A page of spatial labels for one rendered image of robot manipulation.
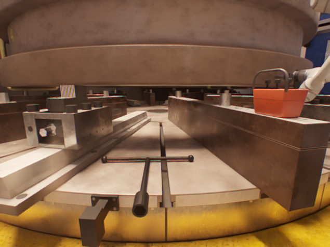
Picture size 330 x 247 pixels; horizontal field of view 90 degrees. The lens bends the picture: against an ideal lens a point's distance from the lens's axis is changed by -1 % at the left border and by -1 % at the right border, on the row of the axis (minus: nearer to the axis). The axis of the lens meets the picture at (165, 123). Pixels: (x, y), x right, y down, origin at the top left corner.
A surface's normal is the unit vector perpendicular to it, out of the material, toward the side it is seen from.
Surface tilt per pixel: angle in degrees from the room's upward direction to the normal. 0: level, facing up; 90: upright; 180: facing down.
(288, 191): 90
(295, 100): 97
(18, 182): 71
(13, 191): 90
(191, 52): 90
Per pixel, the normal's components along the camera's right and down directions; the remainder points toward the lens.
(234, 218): 0.16, 0.20
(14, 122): 0.84, 0.11
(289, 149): -0.98, 0.04
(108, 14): -0.12, 0.20
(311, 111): -0.82, 0.11
